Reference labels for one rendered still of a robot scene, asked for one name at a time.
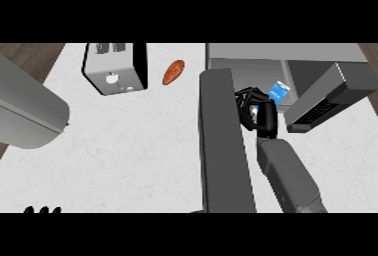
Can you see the grey microwave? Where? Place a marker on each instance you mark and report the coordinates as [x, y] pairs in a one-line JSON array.
[[314, 83]]

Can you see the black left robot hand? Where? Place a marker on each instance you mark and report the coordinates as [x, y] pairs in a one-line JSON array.
[[44, 210]]

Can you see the silver toaster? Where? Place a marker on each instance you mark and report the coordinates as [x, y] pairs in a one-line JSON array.
[[115, 68]]

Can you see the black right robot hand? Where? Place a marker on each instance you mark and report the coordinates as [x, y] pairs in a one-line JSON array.
[[267, 116]]

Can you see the blue and white milk carton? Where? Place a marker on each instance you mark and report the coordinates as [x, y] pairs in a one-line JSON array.
[[279, 92]]

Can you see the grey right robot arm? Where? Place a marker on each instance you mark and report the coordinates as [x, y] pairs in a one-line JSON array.
[[289, 176]]

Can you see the dark grey microwave door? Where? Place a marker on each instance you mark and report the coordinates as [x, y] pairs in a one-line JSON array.
[[221, 143]]

